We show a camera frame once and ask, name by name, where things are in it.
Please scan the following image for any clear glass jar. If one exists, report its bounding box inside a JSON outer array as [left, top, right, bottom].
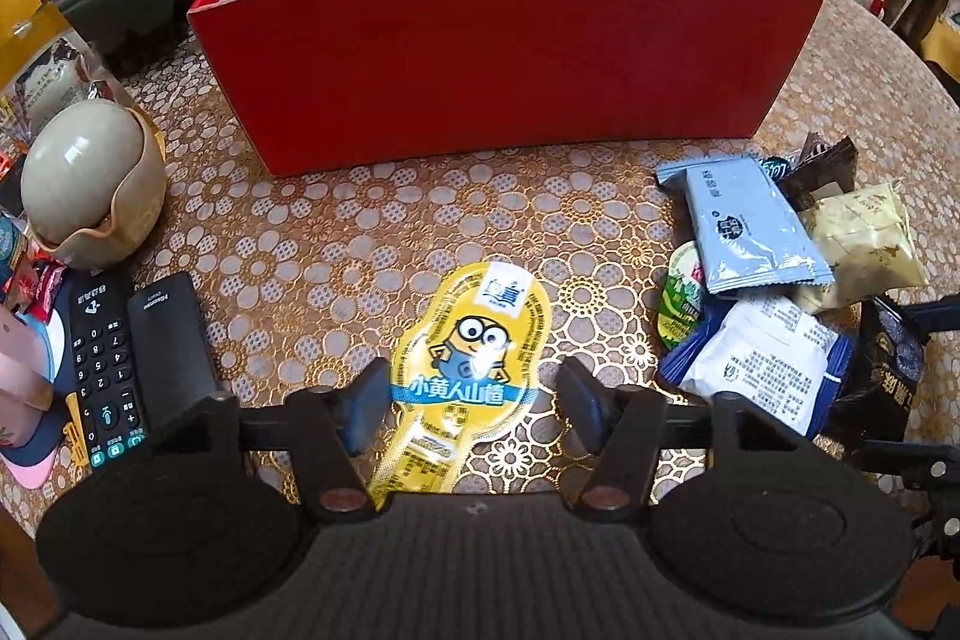
[[2, 32, 116, 138]]

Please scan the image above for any yellow minion snack packet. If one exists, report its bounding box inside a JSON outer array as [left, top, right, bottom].
[[368, 262, 551, 507]]

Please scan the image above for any light blue snack packet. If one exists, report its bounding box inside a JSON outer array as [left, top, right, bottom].
[[656, 156, 835, 296]]

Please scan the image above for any black remote with buttons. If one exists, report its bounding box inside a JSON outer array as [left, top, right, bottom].
[[68, 269, 148, 470]]

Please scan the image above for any plain black remote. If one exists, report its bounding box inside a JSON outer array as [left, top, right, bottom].
[[127, 271, 220, 431]]

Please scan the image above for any pink mug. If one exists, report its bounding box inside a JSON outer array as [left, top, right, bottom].
[[2, 308, 70, 489]]

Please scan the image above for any pale green snack packet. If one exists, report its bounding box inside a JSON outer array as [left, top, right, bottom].
[[791, 182, 928, 315]]

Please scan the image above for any black gold snack packet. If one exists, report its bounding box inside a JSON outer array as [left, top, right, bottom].
[[823, 296, 929, 453]]

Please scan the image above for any beige round ceramic jar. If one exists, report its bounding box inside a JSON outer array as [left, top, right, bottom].
[[21, 99, 166, 271]]

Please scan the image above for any green round snack packet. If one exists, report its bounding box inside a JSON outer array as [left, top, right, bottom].
[[656, 241, 706, 349]]

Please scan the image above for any dark brown snack packet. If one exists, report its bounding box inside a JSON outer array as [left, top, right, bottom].
[[778, 131, 859, 211]]

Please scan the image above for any white blue snack packet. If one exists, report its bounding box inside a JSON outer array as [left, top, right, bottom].
[[659, 294, 856, 438]]

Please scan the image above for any red cardboard box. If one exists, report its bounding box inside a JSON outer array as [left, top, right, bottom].
[[189, 0, 822, 177]]

